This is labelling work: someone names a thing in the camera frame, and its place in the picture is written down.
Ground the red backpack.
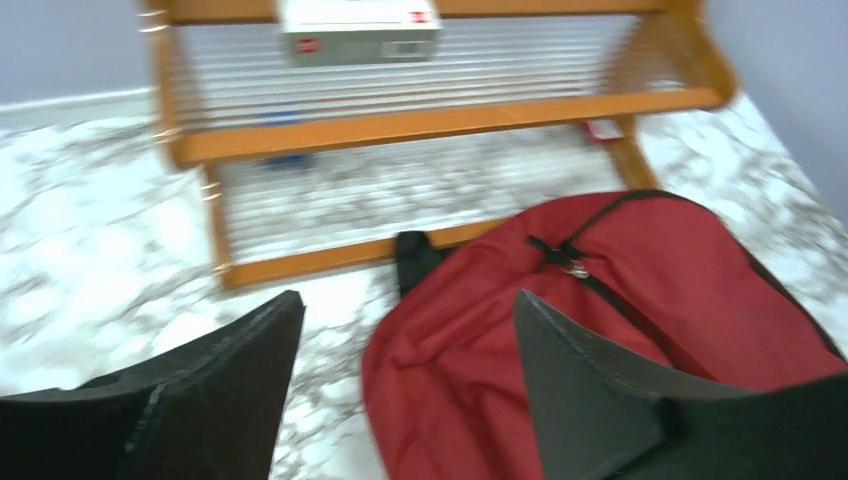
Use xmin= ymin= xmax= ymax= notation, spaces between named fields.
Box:
xmin=362 ymin=190 xmax=847 ymax=479

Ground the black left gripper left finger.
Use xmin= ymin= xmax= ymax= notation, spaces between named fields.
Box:
xmin=1 ymin=291 xmax=305 ymax=479

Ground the small red white eraser box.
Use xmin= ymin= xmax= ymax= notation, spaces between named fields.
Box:
xmin=582 ymin=119 xmax=625 ymax=143

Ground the blue pencil sharpener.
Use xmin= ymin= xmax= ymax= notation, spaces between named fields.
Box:
xmin=256 ymin=111 xmax=313 ymax=170

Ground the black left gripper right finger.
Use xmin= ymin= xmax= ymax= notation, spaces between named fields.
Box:
xmin=514 ymin=290 xmax=847 ymax=479

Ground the white red box on shelf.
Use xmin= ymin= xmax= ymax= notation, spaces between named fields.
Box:
xmin=276 ymin=0 xmax=442 ymax=67

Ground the wooden two-tier shelf rack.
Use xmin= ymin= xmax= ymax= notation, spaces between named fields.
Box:
xmin=140 ymin=1 xmax=738 ymax=289

